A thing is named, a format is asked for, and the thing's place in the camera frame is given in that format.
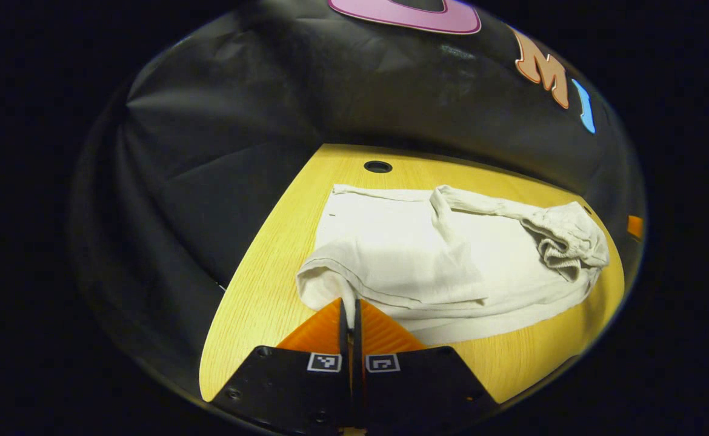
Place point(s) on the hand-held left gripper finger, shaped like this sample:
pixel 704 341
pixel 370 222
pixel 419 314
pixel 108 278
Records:
pixel 343 336
pixel 358 339

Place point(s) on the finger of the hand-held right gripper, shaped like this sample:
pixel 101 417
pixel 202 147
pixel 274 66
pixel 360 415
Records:
pixel 635 227

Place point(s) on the black backdrop cloth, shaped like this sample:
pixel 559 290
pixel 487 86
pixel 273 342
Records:
pixel 239 121

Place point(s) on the white jeans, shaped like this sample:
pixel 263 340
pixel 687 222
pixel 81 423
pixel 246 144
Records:
pixel 403 254

